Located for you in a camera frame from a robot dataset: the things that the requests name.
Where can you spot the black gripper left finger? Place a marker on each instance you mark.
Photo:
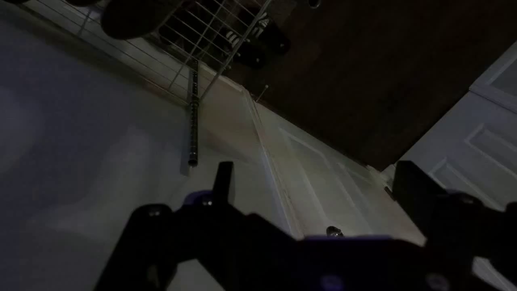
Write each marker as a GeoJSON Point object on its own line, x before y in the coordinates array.
{"type": "Point", "coordinates": [221, 180]}

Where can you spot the white flat door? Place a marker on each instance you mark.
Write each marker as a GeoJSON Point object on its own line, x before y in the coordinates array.
{"type": "Point", "coordinates": [312, 178]}

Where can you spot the dark rounded object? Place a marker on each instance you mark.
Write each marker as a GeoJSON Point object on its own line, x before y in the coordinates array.
{"type": "Point", "coordinates": [134, 17]}

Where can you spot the dark door knob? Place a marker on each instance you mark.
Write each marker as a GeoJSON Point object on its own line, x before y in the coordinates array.
{"type": "Point", "coordinates": [333, 232]}

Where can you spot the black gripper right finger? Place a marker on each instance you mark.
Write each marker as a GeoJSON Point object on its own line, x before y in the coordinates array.
{"type": "Point", "coordinates": [417, 194]}

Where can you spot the black white striped shoe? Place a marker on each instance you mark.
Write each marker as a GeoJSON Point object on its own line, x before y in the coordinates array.
{"type": "Point", "coordinates": [258, 41]}

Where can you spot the black shelf bracket strip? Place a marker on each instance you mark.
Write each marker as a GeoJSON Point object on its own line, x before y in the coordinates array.
{"type": "Point", "coordinates": [192, 118]}

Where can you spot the white panelled door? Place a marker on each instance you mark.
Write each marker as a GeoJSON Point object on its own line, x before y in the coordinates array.
{"type": "Point", "coordinates": [473, 139]}

